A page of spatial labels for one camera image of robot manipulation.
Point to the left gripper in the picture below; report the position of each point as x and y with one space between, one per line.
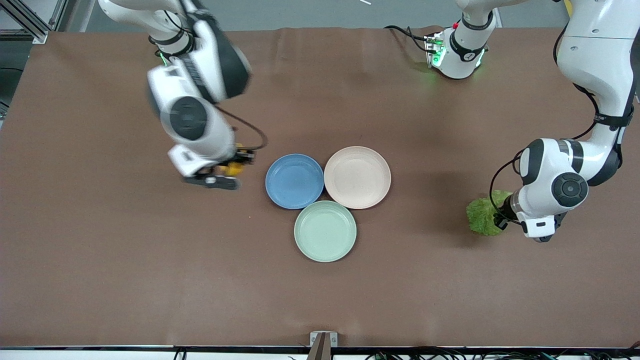
503 212

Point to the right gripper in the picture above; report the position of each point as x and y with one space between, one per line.
243 157

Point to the yellow lemon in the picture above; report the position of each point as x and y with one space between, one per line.
232 170

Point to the green lettuce leaf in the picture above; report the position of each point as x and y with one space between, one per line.
480 217

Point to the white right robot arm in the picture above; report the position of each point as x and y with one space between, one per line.
190 117

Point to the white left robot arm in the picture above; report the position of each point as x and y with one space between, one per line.
595 50

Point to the blue plate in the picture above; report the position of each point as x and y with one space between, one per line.
295 181

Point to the mint green plate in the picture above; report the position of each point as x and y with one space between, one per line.
325 232

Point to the beige plate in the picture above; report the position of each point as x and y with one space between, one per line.
357 177

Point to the brown table mat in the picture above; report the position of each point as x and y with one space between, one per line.
150 250

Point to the metal base connector plate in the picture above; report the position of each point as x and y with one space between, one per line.
432 50

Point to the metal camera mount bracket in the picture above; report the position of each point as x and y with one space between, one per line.
323 340

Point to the aluminium frame profile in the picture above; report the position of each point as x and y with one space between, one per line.
35 30

